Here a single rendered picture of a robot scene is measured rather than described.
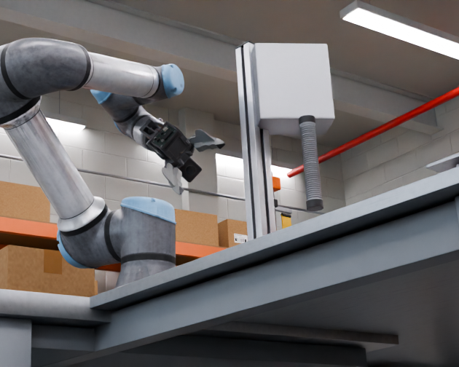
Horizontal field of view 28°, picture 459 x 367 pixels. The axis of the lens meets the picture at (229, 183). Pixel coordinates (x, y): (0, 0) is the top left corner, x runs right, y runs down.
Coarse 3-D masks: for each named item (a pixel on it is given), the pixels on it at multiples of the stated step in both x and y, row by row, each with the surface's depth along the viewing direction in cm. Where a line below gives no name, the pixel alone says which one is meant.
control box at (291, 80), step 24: (264, 48) 207; (288, 48) 207; (312, 48) 208; (264, 72) 204; (288, 72) 205; (312, 72) 206; (264, 96) 202; (288, 96) 203; (312, 96) 204; (264, 120) 201; (288, 120) 202
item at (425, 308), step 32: (416, 192) 106; (448, 192) 105; (320, 224) 117; (352, 224) 115; (224, 256) 129; (256, 256) 127; (128, 288) 145; (160, 288) 142; (352, 288) 149; (384, 288) 150; (416, 288) 152; (448, 288) 153; (256, 320) 170; (288, 320) 172; (320, 320) 173; (352, 320) 175; (384, 320) 177; (416, 320) 179; (448, 320) 181; (384, 352) 215; (416, 352) 218; (448, 352) 220
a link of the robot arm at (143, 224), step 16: (128, 208) 193; (144, 208) 192; (160, 208) 193; (112, 224) 194; (128, 224) 192; (144, 224) 190; (160, 224) 191; (112, 240) 194; (128, 240) 191; (144, 240) 189; (160, 240) 190
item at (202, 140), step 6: (198, 132) 205; (204, 132) 204; (192, 138) 207; (198, 138) 207; (204, 138) 206; (210, 138) 205; (216, 138) 206; (198, 144) 208; (204, 144) 207; (210, 144) 206; (216, 144) 204; (222, 144) 204; (198, 150) 208; (204, 150) 208
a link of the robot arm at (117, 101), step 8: (96, 96) 213; (104, 96) 213; (112, 96) 213; (120, 96) 212; (128, 96) 212; (104, 104) 215; (112, 104) 214; (120, 104) 214; (128, 104) 213; (136, 104) 213; (112, 112) 216; (120, 112) 216; (128, 112) 217; (120, 120) 218
